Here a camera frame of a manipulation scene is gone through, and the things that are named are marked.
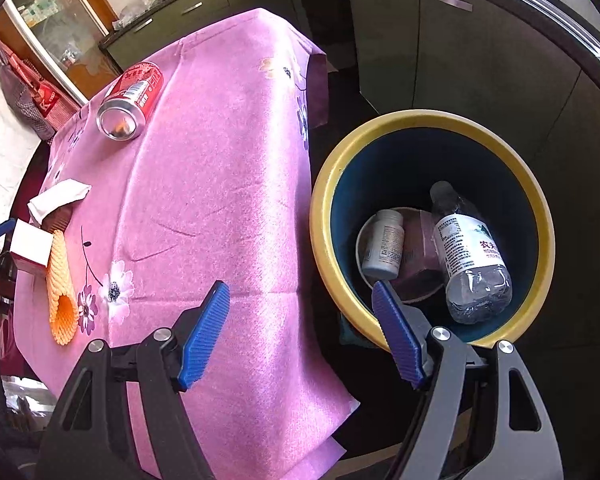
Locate white cloth curtain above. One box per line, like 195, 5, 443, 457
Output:
0, 55, 46, 221

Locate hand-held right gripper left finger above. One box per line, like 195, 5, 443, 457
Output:
35, 280, 231, 480

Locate red soda can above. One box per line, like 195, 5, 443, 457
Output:
96, 61, 165, 141

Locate sliding glass door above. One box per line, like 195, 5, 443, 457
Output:
2, 0, 123, 106

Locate pink floral tablecloth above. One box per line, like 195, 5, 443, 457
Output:
10, 7, 361, 480

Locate white paper packet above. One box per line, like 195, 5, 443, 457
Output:
27, 178, 92, 223

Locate red white milk carton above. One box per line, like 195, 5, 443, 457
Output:
7, 218, 56, 277

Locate red instant noodle cup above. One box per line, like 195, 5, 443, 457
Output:
355, 206, 448, 305

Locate clear plastic bag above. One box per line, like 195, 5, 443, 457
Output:
111, 0, 153, 28

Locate purple checked apron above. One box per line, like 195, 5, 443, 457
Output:
0, 67, 56, 141

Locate white pill bottle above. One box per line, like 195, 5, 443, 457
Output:
361, 209, 406, 282

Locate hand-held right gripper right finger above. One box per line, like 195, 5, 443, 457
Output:
371, 281, 566, 480

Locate yellow rimmed trash bin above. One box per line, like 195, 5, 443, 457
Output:
309, 109, 556, 351

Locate clear plastic water bottle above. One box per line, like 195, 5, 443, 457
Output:
428, 180, 513, 325

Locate green base cabinets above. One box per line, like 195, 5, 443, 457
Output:
100, 0, 301, 78

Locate red checked apron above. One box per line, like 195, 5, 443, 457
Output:
7, 52, 81, 131

